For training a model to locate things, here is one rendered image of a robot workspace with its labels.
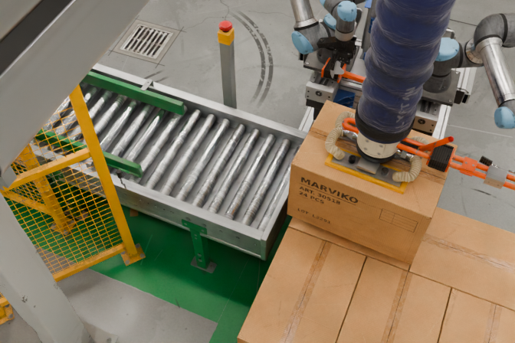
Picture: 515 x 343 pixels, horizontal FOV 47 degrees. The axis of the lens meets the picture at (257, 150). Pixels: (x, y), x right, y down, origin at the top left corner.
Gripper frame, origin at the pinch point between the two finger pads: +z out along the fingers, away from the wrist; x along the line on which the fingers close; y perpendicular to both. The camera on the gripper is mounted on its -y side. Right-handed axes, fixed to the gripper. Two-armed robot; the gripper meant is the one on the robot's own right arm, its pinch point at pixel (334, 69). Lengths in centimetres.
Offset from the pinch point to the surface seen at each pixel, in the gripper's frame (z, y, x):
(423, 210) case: 15, 55, -44
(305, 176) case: 18, 6, -46
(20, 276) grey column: 19, -72, -133
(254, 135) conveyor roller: 65, -40, -1
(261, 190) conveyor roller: 66, -21, -31
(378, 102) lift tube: -27, 28, -36
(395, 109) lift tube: -25, 34, -35
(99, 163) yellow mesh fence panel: 28, -82, -72
